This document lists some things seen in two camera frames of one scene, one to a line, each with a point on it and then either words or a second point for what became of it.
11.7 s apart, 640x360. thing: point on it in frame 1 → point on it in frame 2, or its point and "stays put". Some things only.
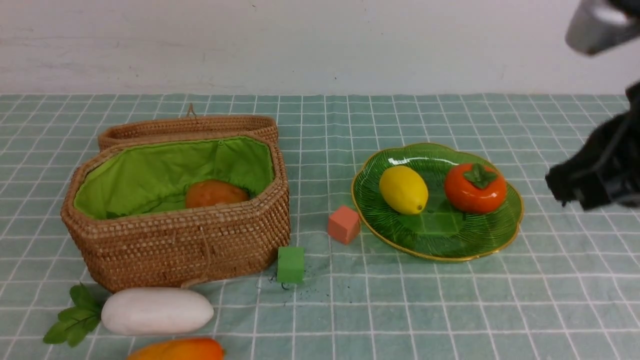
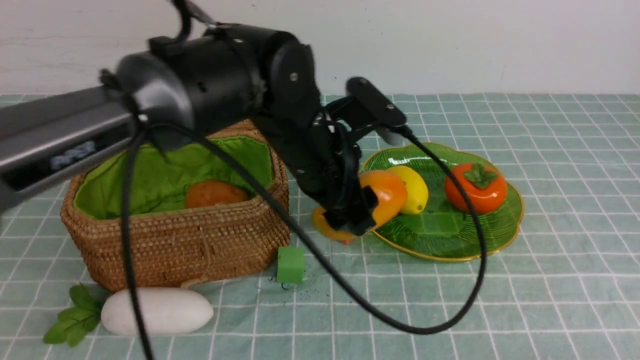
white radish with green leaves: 131,311 stays put
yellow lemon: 403,190 stays put
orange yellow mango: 188,349 → 391,196
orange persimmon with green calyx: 474,189 stays put
